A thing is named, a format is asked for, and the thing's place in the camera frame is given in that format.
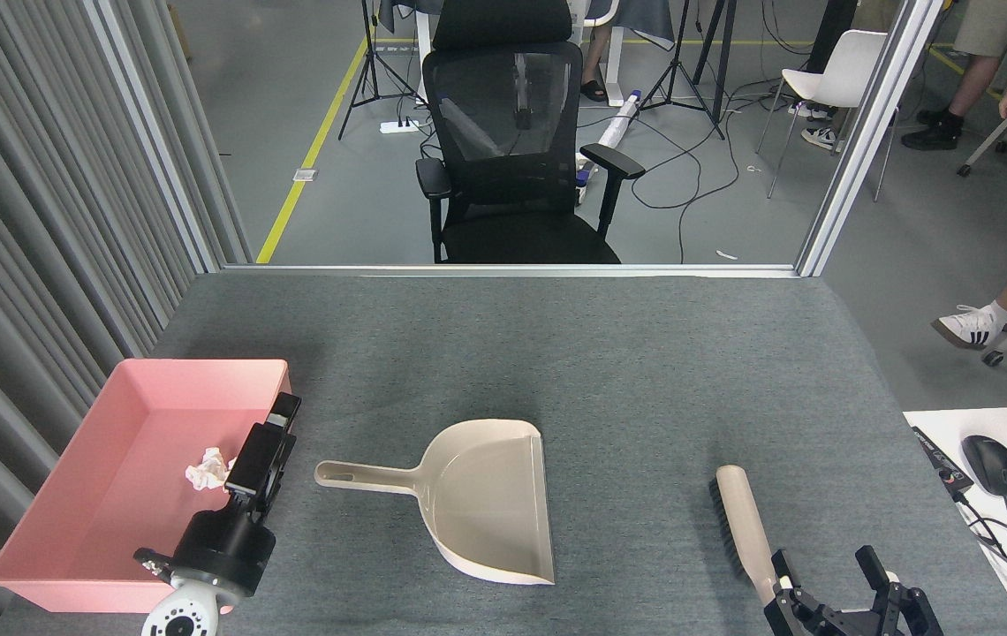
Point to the silver aluminium post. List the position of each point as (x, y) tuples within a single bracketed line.
[(163, 141), (867, 132)]

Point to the black tripod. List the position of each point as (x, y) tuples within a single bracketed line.
[(370, 44), (680, 53)]

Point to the black computer mouse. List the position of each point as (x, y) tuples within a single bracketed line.
[(991, 466)]

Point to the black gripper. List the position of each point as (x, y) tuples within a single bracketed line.
[(852, 627), (225, 552)]

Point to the grey pleated curtain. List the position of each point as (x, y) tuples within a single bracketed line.
[(9, 221)]

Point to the white paper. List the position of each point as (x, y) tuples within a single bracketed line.
[(206, 470)]

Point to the black mesh office chair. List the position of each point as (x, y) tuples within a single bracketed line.
[(503, 230)]

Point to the white floor socket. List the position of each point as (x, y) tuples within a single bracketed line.
[(305, 175)]

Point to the beige plastic dustpan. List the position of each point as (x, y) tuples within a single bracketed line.
[(486, 503)]

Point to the white power strip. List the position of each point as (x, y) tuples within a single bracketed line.
[(399, 126)]

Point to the black box red button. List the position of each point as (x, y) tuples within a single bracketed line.
[(941, 459)]

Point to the white plastic chair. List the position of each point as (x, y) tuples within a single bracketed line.
[(839, 75)]

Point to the white roll blue end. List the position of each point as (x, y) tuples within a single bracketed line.
[(620, 124)]

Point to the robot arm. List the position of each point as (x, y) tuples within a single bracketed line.
[(185, 616)]

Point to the pink plastic bin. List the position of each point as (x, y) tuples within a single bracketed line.
[(115, 495)]

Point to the beige brush black bristles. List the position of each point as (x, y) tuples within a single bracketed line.
[(744, 521)]

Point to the silver table edge rail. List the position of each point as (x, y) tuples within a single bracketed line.
[(512, 270)]

